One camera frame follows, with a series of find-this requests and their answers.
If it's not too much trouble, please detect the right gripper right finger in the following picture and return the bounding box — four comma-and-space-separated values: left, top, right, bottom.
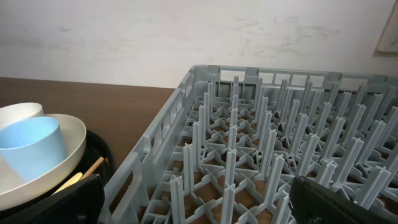
289, 176, 397, 224

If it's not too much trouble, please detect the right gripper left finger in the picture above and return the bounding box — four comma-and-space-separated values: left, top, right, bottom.
1, 174, 104, 224

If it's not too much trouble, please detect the cream cup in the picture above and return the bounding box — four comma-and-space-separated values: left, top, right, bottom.
1, 102, 44, 129

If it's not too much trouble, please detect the grey dishwasher rack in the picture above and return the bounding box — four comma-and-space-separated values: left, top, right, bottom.
98, 65, 397, 223

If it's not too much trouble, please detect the yellow plastic knife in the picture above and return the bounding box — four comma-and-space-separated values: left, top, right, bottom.
54, 172, 83, 194

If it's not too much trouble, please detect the wooden chopstick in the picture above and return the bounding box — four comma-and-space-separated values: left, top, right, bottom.
80, 157, 104, 180

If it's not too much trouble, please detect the large beige plate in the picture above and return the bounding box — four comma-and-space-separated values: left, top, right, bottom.
1, 114, 86, 210

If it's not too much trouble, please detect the light blue cup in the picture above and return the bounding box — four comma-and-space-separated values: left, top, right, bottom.
1, 116, 67, 182

